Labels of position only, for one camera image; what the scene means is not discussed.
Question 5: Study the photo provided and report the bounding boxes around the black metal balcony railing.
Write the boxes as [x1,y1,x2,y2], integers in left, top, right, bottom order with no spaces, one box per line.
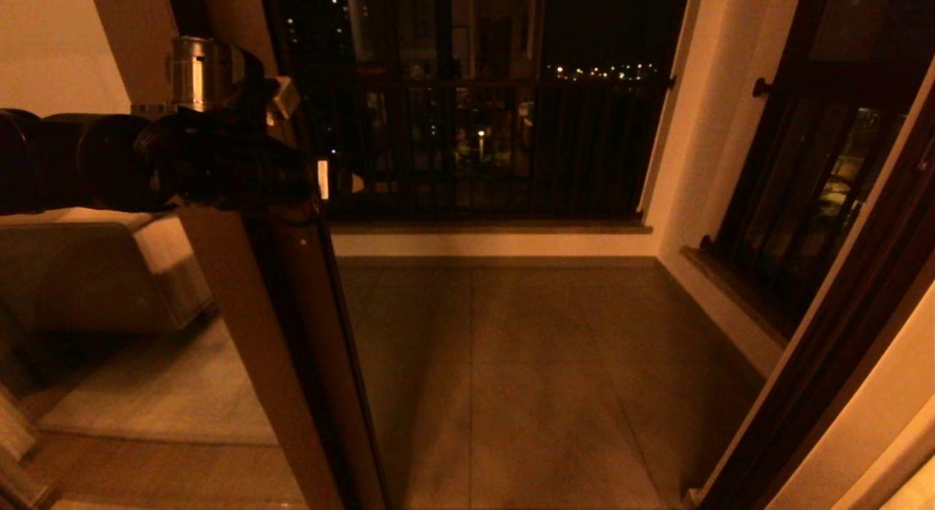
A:
[321,75,676,220]

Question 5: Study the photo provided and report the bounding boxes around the brown stone side window sill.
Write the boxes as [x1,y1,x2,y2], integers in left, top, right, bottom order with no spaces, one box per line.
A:
[679,247,793,350]

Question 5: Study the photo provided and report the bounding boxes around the brown framed sliding glass door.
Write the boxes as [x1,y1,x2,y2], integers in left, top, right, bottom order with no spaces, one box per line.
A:
[175,0,392,510]

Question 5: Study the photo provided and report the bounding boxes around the beige sofa cushion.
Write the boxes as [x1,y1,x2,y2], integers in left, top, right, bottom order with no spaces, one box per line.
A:
[62,207,156,232]

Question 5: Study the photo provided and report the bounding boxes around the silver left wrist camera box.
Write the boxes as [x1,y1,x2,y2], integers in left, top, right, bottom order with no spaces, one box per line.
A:
[267,75,302,123]

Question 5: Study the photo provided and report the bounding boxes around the brown framed fixed glass panel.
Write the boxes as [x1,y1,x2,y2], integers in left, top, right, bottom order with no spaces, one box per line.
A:
[0,0,344,510]

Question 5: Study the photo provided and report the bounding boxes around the dark brown side window frame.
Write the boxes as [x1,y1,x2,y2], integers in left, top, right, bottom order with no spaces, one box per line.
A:
[774,0,935,109]

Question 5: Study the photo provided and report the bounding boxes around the beige sofa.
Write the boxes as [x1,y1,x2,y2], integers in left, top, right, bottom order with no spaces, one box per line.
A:
[0,207,214,335]

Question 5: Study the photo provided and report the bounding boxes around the black metal side window railing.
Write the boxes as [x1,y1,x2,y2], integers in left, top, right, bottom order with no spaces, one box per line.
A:
[701,79,907,313]

